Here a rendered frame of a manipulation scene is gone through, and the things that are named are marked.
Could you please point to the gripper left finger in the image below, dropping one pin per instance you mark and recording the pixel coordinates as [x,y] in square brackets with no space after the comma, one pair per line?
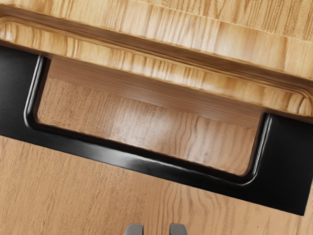
[134,230]

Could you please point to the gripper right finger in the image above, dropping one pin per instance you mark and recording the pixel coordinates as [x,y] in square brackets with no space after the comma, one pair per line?
[178,230]

